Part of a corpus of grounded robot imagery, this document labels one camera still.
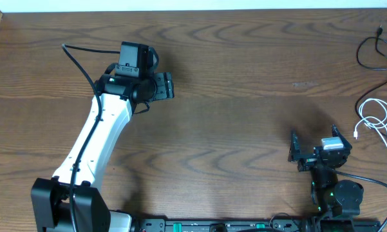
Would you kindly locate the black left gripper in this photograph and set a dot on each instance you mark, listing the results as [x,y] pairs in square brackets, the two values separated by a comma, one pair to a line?
[166,86]

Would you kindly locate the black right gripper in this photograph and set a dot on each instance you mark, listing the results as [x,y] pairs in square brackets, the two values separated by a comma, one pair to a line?
[307,160]

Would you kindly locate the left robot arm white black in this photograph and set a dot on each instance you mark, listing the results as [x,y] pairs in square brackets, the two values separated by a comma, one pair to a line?
[71,200]

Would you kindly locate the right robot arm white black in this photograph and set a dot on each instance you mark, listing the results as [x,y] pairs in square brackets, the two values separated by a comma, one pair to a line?
[338,201]

